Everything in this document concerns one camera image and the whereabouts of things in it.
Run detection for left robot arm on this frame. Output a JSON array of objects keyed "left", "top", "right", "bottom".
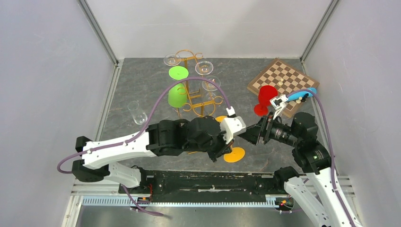
[{"left": 71, "top": 116, "right": 245, "bottom": 193}]

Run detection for clear wine glass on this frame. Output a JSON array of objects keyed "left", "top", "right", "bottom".
[
  {"left": 127, "top": 101, "right": 148, "bottom": 125},
  {"left": 195, "top": 61, "right": 214, "bottom": 76},
  {"left": 163, "top": 53, "right": 181, "bottom": 67},
  {"left": 201, "top": 76, "right": 221, "bottom": 92}
]

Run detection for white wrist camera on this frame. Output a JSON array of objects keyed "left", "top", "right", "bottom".
[
  {"left": 270, "top": 95, "right": 288, "bottom": 120},
  {"left": 220, "top": 106, "right": 246, "bottom": 144}
]

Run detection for orange wine glass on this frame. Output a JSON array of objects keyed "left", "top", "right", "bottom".
[{"left": 216, "top": 116, "right": 245, "bottom": 163}]

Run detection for wooden chessboard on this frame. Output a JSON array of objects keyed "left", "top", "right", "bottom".
[{"left": 247, "top": 58, "right": 319, "bottom": 117}]

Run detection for green wine glass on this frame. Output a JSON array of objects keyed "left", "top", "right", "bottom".
[{"left": 168, "top": 66, "right": 189, "bottom": 108}]

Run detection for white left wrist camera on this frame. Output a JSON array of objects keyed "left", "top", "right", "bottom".
[{"left": 220, "top": 106, "right": 246, "bottom": 144}]

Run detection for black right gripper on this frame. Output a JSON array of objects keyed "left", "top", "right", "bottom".
[{"left": 240, "top": 111, "right": 301, "bottom": 147}]

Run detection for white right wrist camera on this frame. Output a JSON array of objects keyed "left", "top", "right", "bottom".
[{"left": 270, "top": 95, "right": 288, "bottom": 120}]

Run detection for red wine glass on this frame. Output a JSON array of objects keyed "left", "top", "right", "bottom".
[{"left": 253, "top": 85, "right": 278, "bottom": 116}]

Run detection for gold wire glass rack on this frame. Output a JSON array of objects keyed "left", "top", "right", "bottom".
[{"left": 176, "top": 49, "right": 224, "bottom": 117}]

